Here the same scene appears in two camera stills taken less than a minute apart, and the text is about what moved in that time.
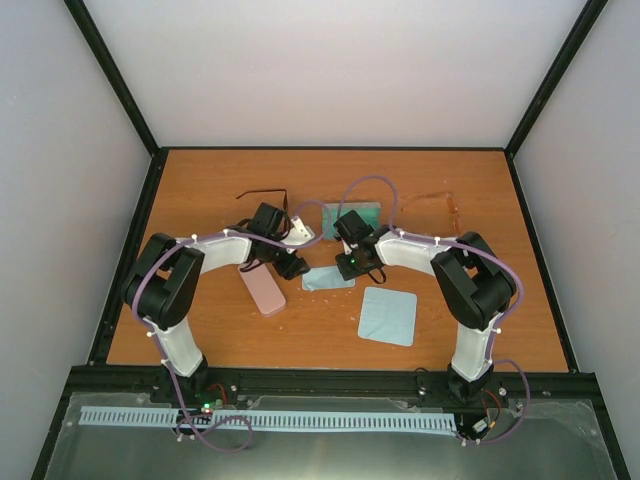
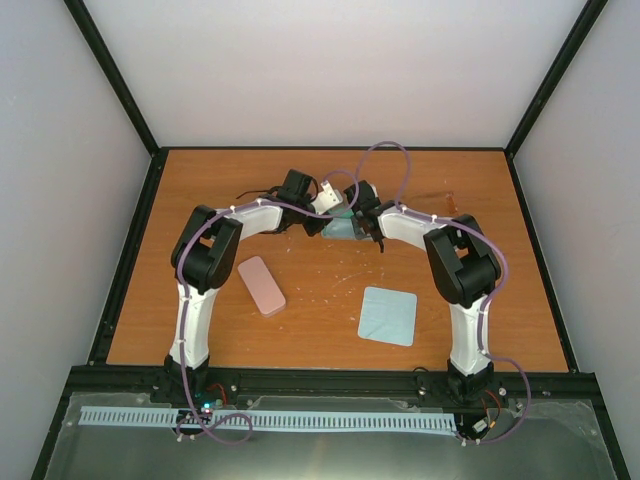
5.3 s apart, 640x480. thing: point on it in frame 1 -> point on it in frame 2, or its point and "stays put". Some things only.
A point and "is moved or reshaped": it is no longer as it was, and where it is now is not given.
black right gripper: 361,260 -> 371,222
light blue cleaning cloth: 388,316 stays put
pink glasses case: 262,287 stays put
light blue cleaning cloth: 324,277 is moved or reshaped
